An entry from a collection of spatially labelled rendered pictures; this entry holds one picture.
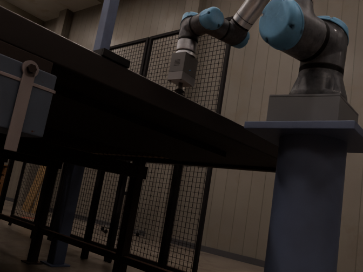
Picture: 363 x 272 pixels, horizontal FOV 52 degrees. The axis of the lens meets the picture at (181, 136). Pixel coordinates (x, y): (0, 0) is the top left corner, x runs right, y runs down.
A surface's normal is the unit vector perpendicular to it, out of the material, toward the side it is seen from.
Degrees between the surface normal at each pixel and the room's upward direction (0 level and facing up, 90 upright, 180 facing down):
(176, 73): 90
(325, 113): 90
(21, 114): 90
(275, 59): 90
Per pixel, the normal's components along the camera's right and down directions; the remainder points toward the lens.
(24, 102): 0.75, 0.00
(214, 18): 0.56, -0.06
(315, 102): -0.60, -0.24
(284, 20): -0.81, -0.11
